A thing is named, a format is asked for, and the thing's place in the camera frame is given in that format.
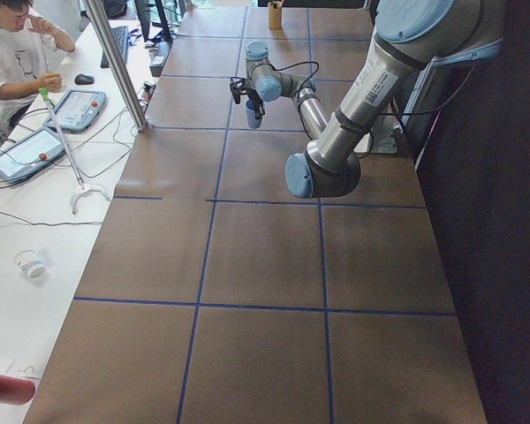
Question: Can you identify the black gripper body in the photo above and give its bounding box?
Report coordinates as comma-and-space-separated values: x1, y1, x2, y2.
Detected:
229, 76, 263, 103

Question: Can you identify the wooden bamboo chopstick holder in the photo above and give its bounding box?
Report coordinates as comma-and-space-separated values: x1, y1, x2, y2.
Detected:
268, 0, 283, 31

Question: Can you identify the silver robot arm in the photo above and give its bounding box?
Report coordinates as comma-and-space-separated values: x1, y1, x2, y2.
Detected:
230, 0, 506, 199

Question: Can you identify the black keyboard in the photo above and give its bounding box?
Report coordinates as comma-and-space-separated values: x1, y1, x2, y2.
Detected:
100, 26, 129, 69

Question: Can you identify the black computer mouse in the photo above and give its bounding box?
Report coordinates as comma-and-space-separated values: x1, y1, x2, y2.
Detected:
74, 73, 95, 86

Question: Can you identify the teach pendant near person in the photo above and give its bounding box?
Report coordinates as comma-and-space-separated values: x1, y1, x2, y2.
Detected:
53, 89, 107, 133

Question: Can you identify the reacher grabber tool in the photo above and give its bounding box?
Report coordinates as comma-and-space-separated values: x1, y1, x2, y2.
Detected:
38, 87, 110, 216

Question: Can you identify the teach pendant front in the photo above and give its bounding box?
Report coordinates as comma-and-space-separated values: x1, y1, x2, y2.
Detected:
0, 127, 65, 185

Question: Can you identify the seated person in white shirt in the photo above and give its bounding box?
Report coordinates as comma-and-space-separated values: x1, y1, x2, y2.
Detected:
0, 1, 75, 127

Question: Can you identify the red cylinder object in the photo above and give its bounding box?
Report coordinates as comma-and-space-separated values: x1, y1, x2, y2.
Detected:
0, 375, 35, 405

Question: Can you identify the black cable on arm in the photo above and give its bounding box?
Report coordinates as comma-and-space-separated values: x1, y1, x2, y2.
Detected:
273, 61, 320, 96

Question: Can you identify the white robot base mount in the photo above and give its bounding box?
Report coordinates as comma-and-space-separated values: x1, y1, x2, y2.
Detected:
354, 112, 400, 155

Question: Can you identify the aluminium frame post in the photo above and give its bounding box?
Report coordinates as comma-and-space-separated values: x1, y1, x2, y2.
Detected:
84, 0, 148, 133

